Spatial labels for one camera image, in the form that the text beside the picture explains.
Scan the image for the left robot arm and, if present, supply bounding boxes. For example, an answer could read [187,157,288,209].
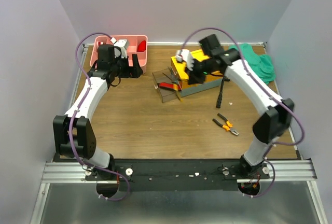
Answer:
[53,44,143,180]

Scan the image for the aluminium rail frame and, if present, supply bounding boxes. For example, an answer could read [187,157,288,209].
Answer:
[31,45,329,223]

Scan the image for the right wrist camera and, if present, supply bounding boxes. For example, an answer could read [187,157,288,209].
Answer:
[175,49,194,74]

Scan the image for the black orange pliers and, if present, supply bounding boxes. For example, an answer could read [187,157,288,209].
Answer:
[212,113,239,136]

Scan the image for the pink compartment tray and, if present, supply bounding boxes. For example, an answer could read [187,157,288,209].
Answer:
[90,35,148,74]

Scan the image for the yellow black cutters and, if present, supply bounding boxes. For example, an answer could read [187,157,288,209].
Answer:
[159,68,183,102]

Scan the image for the clear acrylic drawer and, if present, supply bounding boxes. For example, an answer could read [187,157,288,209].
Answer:
[153,67,181,103]

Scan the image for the red black utility knife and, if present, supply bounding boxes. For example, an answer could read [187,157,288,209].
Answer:
[158,82,182,91]

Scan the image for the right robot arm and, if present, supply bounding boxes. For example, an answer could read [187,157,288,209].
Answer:
[176,34,295,178]

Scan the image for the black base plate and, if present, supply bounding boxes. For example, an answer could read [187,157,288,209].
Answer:
[85,159,271,192]

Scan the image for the red object back compartment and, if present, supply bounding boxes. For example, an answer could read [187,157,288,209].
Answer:
[137,40,147,52]

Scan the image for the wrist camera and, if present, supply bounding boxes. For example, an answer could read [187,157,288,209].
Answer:
[113,39,129,59]
[175,49,194,74]

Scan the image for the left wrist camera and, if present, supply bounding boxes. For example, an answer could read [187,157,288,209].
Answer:
[113,39,129,59]

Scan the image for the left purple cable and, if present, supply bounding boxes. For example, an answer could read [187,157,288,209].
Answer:
[74,31,130,202]

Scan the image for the yellow and grey drawer box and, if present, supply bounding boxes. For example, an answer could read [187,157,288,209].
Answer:
[171,49,223,97]

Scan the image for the green cloth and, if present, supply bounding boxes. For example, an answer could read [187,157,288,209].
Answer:
[239,43,276,85]

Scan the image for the black ribbed tool handle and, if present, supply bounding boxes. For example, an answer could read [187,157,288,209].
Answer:
[216,76,230,108]

